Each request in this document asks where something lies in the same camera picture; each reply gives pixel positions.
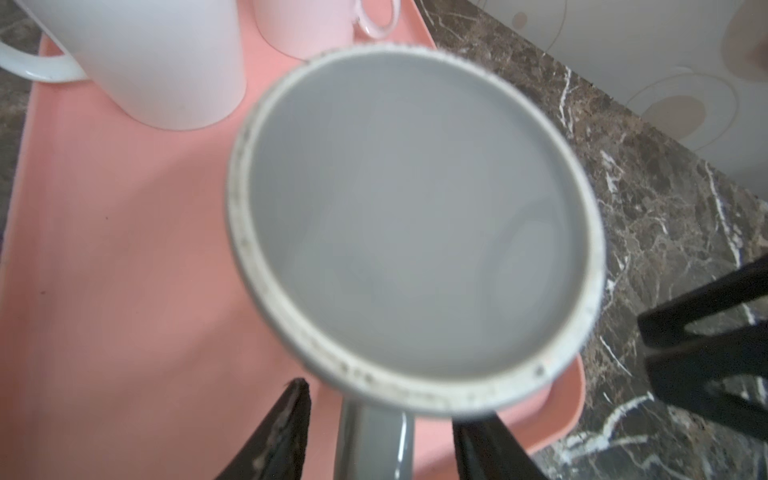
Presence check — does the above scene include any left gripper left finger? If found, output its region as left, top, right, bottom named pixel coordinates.
left=216, top=378, right=312, bottom=480

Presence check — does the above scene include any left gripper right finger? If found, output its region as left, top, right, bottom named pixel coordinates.
left=452, top=414, right=546, bottom=480

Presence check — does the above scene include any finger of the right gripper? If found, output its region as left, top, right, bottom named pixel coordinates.
left=637, top=256, right=767, bottom=440

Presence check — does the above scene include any grey mug handle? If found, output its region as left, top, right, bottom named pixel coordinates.
left=226, top=43, right=606, bottom=479

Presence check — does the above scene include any pale pink mug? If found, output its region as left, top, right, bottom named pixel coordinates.
left=253, top=0, right=402, bottom=60

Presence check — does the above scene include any white mug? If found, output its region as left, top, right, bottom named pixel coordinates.
left=1, top=0, right=247, bottom=130

